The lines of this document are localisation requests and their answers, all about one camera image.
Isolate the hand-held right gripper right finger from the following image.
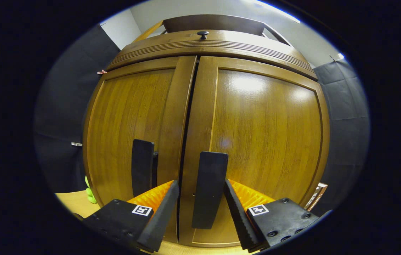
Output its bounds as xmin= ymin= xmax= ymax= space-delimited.
xmin=224 ymin=178 xmax=319 ymax=253

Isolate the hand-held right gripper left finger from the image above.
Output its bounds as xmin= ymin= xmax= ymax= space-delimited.
xmin=82 ymin=180 xmax=180 ymax=253

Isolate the black door handle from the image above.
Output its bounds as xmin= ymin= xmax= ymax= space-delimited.
xmin=131 ymin=139 xmax=158 ymax=197
xmin=191 ymin=152 xmax=229 ymax=229

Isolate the wooden shoe cabinet door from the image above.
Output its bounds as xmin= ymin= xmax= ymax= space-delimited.
xmin=83 ymin=56 xmax=197 ymax=245
xmin=178 ymin=56 xmax=330 ymax=247

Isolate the wooden double-door shoe cabinet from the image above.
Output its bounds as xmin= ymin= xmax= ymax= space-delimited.
xmin=83 ymin=14 xmax=330 ymax=247

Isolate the green frog toy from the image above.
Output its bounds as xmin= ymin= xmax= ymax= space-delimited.
xmin=85 ymin=176 xmax=98 ymax=204

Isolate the small white brown box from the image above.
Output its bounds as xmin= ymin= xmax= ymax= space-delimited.
xmin=305 ymin=182 xmax=328 ymax=212

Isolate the black backdrop cloth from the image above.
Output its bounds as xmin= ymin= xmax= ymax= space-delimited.
xmin=76 ymin=69 xmax=107 ymax=193

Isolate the dark grey hanging cloth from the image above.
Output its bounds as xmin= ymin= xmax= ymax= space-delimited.
xmin=313 ymin=58 xmax=371 ymax=216
xmin=34 ymin=24 xmax=121 ymax=193

